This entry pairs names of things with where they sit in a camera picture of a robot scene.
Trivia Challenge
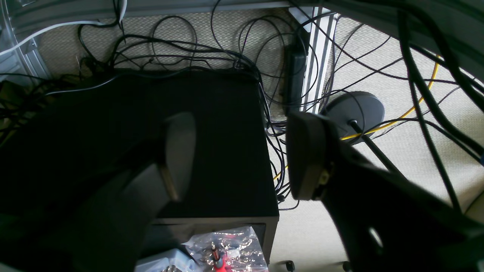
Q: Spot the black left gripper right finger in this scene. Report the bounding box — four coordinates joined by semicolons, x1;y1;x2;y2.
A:
286;112;484;272

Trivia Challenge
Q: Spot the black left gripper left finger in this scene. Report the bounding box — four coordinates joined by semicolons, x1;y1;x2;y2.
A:
72;112;196;272

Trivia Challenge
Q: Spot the black box cabinet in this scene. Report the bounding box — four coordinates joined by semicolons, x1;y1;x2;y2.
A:
1;72;279;272

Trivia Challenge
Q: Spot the round grey stand base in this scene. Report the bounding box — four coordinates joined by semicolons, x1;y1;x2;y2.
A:
320;91;385;145

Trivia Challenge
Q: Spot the clear plastic bag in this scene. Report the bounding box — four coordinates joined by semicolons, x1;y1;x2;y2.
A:
183;227;268;272

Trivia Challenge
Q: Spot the black power adapter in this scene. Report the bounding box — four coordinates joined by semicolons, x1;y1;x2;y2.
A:
283;45;306;116

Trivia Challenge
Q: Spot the yellow cable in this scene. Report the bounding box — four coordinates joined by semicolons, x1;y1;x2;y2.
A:
273;55;441;181

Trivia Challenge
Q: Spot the aluminium frame leg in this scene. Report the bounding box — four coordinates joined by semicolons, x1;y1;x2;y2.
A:
289;6;338;113

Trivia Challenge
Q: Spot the white cable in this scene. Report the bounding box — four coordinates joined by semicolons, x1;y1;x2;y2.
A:
0;0;127;57

